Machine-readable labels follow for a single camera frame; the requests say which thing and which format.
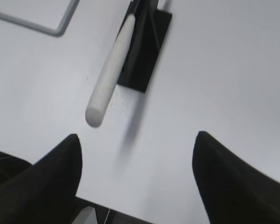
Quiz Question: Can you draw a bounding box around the grey-rimmed white cutting board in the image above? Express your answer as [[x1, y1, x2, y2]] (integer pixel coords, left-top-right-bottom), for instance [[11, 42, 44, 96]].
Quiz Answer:
[[0, 0, 79, 37]]

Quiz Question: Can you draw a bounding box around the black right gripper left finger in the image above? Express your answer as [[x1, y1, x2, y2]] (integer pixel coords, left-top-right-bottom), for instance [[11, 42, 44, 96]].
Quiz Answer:
[[0, 134, 82, 224]]

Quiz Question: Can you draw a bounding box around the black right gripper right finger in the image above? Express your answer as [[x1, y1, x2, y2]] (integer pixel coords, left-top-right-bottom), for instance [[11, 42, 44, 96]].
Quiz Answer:
[[192, 131, 280, 224]]

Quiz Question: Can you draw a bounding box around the white-handled kitchen knife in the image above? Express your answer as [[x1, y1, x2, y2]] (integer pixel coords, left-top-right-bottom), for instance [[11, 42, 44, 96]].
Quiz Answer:
[[85, 14, 135, 127]]

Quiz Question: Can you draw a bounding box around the black knife stand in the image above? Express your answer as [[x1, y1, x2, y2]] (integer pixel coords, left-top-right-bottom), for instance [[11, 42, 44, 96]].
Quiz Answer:
[[117, 0, 172, 93]]

